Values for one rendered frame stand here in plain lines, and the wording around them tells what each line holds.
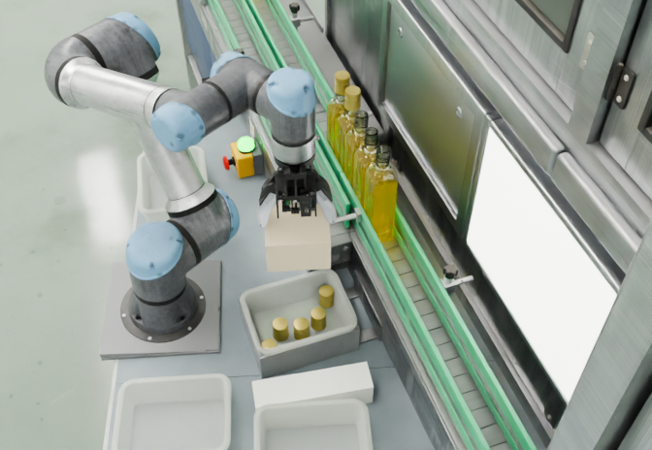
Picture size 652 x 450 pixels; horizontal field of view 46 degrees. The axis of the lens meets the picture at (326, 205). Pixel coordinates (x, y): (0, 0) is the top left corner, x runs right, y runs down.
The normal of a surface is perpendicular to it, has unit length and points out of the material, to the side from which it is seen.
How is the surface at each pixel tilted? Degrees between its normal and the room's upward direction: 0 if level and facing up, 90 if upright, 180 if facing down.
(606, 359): 90
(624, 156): 90
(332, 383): 0
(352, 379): 0
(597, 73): 90
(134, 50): 61
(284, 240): 0
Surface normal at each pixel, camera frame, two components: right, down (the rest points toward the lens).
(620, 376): -0.94, 0.24
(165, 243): -0.03, -0.61
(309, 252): 0.07, 0.72
